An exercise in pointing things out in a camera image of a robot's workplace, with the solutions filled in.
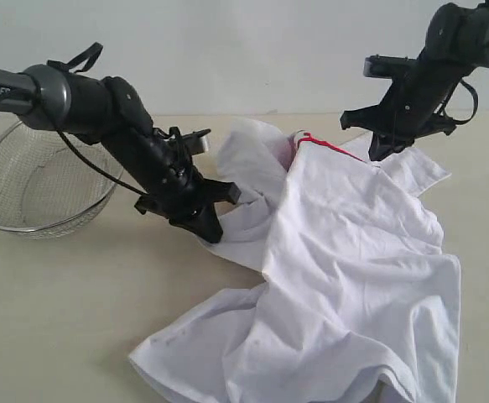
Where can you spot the white shirt with red print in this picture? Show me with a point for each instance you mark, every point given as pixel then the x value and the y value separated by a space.
pixel 359 302

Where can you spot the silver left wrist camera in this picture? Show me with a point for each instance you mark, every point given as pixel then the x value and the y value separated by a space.
pixel 196 142

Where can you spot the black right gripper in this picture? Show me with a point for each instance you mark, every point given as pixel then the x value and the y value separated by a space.
pixel 412 108

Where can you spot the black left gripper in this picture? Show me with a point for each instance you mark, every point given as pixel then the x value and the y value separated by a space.
pixel 176 190

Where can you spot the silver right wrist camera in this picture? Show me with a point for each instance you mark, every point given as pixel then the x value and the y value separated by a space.
pixel 387 67

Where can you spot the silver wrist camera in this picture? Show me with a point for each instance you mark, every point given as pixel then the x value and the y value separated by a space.
pixel 196 142
pixel 387 67

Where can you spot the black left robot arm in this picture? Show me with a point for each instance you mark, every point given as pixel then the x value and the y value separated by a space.
pixel 110 112

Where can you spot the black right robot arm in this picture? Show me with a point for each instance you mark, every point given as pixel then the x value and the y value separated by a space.
pixel 457 39

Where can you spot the metal wire mesh basket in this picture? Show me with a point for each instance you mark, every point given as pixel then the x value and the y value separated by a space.
pixel 46 191

